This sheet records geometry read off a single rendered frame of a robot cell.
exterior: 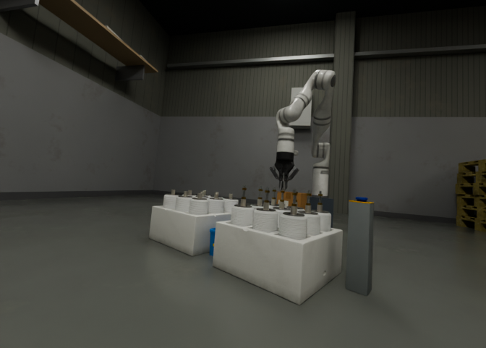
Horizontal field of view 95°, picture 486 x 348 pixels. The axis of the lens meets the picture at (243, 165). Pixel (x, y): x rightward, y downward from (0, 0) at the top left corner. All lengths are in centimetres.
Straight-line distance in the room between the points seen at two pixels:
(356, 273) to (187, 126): 414
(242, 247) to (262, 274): 12
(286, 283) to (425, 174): 381
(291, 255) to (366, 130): 362
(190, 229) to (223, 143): 328
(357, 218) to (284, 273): 33
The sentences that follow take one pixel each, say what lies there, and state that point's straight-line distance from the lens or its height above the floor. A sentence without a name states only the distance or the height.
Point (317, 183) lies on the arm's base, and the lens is 138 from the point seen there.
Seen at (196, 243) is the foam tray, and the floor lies 6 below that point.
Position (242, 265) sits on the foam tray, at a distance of 89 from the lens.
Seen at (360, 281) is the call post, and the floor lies 4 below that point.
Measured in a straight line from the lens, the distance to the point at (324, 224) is 100.
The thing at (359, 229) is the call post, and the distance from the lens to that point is 92.
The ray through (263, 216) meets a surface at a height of 23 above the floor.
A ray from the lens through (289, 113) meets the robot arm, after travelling 98.
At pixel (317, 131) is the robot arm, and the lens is 133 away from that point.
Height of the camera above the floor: 35
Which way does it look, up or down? 5 degrees up
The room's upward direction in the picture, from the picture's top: 4 degrees clockwise
